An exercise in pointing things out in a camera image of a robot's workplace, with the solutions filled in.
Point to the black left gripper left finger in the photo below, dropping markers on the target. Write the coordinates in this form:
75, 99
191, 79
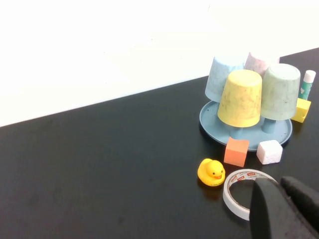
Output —
274, 216

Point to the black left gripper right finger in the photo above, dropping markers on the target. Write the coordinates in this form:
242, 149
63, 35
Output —
304, 194

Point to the green plastic cup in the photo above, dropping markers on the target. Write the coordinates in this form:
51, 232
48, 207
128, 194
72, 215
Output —
281, 94

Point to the blue cup stand with posts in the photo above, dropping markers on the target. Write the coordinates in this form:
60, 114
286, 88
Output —
251, 139

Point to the yellow plastic cup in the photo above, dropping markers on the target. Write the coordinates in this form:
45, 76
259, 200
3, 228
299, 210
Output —
240, 99

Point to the pink plastic cup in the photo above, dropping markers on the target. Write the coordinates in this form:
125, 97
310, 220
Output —
259, 64

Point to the light blue plastic cup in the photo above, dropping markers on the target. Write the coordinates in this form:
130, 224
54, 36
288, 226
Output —
219, 77

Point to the white tape roll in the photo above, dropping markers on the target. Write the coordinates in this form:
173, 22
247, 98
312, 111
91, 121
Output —
229, 199

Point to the white cube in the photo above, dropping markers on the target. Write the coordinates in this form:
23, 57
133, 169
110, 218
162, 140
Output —
269, 153

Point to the orange cube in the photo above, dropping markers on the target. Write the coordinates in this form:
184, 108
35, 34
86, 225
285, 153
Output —
235, 154

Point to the yellow rubber duck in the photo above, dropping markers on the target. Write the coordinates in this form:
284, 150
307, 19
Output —
210, 173

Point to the yellow cube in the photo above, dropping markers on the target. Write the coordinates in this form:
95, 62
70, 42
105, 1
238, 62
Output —
300, 110

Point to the green white glue stick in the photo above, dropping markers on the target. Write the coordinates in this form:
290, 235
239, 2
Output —
307, 84

